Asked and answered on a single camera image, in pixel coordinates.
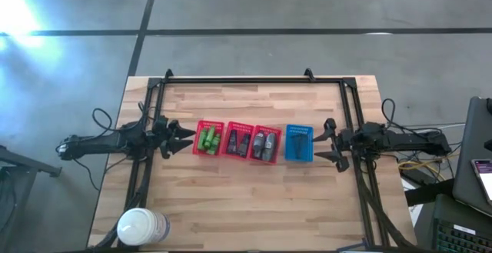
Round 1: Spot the grey laptop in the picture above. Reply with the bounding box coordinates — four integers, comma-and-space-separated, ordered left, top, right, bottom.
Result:
452, 96, 492, 218

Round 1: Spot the black travel toiletry tube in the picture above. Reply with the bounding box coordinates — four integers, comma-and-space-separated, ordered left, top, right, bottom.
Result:
226, 128, 239, 155
237, 132, 251, 158

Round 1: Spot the blue plastic mesh basket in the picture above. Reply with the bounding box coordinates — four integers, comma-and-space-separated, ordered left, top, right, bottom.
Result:
284, 124, 314, 163

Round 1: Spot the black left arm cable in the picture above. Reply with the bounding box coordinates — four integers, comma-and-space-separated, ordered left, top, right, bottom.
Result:
91, 108, 116, 133

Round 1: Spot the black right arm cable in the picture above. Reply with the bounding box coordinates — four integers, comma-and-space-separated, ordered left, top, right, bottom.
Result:
381, 98, 424, 133

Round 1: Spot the black power brick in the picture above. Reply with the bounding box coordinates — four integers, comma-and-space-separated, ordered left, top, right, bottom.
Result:
399, 167, 428, 187

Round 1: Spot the white cable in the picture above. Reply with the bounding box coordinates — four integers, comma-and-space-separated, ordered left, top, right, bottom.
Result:
407, 122, 467, 135

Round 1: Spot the white round canister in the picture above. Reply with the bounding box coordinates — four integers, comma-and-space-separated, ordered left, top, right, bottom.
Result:
116, 207, 171, 247

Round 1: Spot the black aluminium table frame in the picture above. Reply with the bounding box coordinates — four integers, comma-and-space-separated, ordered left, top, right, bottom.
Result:
126, 68, 418, 251

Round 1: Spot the red plastic mesh basket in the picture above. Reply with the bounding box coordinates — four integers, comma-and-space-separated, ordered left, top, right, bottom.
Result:
192, 120, 225, 157
223, 121, 255, 160
248, 125, 284, 165

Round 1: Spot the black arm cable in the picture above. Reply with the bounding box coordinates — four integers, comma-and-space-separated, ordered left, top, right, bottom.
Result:
91, 108, 116, 133
381, 98, 424, 133

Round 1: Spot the black strap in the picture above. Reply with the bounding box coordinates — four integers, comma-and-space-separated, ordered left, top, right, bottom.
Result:
404, 178, 455, 207

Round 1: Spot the grey travel toiletry bottle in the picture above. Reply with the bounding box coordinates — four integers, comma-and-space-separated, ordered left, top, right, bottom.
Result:
252, 131, 266, 160
263, 132, 278, 162

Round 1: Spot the black metal stand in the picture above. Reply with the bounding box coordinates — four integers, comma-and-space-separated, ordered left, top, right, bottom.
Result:
0, 145, 63, 178

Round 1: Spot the yellow cable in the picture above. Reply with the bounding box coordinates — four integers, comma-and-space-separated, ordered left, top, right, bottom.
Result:
398, 152, 462, 171

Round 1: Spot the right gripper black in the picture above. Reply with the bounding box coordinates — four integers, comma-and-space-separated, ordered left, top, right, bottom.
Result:
312, 118, 353, 174

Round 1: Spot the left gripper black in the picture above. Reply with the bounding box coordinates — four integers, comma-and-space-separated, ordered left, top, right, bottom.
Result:
152, 115, 197, 160

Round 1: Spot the smartphone with lit screen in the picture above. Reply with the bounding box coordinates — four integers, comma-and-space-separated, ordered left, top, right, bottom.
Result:
471, 158, 492, 206

